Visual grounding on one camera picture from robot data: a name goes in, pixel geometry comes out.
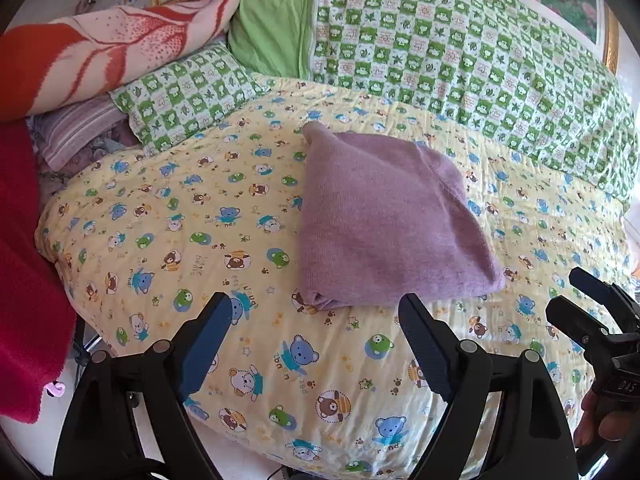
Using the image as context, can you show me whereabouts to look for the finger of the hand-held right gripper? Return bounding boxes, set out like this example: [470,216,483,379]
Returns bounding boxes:
[570,267,640,333]
[546,297,610,356]

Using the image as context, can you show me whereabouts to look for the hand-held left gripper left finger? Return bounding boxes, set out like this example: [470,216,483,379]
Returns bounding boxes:
[52,292,233,480]

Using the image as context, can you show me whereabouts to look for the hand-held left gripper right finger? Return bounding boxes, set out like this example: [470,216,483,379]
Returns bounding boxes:
[399,294,578,480]

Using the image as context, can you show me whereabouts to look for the purple knit sweater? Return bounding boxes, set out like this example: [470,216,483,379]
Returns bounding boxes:
[295,121,507,311]

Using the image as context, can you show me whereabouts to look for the person's right hand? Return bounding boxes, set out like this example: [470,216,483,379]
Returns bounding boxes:
[574,389,638,448]

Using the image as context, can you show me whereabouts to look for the metal stand legs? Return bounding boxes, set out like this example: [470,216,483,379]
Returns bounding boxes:
[72,317,108,366]

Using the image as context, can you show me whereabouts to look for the yellow bear-print quilt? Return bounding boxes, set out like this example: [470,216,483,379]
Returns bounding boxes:
[35,77,636,480]

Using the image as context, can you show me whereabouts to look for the grey floral cloth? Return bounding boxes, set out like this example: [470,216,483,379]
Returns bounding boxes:
[37,122,146,201]

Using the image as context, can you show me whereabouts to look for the green checkered pillow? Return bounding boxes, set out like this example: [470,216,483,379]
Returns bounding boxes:
[109,42,271,157]

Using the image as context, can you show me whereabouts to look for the purple striped cloth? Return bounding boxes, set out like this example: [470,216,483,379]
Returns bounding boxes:
[27,95,138,171]

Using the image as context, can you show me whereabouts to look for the green checkered quilt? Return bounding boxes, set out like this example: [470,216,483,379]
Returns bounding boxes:
[302,0,640,206]

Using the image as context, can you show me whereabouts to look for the red and pink blanket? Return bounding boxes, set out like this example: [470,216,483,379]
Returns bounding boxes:
[0,0,246,122]

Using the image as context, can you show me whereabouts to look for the plain green cloth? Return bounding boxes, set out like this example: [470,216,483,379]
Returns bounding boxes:
[227,0,333,81]

